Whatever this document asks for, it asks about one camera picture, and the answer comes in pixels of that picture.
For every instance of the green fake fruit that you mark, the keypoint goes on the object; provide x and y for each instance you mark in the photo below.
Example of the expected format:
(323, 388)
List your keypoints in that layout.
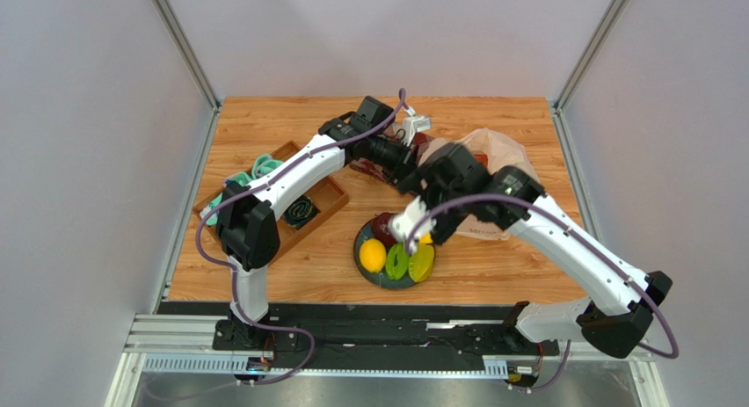
(397, 262)

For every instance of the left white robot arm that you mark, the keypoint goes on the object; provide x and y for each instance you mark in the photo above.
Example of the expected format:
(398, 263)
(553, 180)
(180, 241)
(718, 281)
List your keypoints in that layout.
(247, 218)

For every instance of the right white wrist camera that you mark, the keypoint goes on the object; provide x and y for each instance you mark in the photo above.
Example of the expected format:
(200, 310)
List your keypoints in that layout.
(414, 222)

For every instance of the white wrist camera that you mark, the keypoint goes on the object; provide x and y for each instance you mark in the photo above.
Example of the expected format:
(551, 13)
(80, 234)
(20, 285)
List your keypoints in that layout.
(412, 124)
(414, 222)

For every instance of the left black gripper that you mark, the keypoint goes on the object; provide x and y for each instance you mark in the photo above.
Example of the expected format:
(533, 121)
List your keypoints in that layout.
(405, 162)

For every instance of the translucent plastic bag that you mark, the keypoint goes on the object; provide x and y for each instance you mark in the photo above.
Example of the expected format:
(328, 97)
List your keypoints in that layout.
(493, 150)

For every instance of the yellow fake pear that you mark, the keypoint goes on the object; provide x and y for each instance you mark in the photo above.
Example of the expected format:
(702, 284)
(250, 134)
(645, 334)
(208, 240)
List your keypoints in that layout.
(426, 239)

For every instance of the blue ceramic plate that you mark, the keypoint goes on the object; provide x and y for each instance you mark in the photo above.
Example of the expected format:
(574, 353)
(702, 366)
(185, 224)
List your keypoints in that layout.
(379, 279)

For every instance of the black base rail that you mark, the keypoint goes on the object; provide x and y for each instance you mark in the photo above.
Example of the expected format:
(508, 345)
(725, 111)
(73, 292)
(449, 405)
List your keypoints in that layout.
(371, 324)

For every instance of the red plaid cloth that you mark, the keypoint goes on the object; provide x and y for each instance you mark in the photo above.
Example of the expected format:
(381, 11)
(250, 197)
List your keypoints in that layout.
(368, 166)

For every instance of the wooden compartment tray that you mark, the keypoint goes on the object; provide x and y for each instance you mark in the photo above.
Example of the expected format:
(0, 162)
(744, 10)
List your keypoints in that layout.
(325, 199)

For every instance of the yellow fake banana piece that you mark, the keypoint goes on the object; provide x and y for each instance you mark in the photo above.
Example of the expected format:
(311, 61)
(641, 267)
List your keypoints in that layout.
(421, 263)

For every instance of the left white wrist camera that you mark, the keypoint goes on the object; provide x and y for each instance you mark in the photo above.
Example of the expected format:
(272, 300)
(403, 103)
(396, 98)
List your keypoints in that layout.
(412, 124)

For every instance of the yellow fake fruit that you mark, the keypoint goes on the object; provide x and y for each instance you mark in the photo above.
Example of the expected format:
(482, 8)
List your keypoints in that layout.
(373, 255)

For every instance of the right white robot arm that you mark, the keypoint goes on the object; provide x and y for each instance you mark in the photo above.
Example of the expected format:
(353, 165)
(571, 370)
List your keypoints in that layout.
(621, 301)

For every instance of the dark red fake fruit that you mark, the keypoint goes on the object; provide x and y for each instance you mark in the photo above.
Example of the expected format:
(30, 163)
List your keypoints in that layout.
(381, 231)

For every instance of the aluminium frame rail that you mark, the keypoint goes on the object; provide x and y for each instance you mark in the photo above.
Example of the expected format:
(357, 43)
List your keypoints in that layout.
(184, 344)

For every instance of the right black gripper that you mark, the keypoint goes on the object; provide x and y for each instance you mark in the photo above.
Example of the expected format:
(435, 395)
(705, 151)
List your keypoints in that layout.
(426, 190)

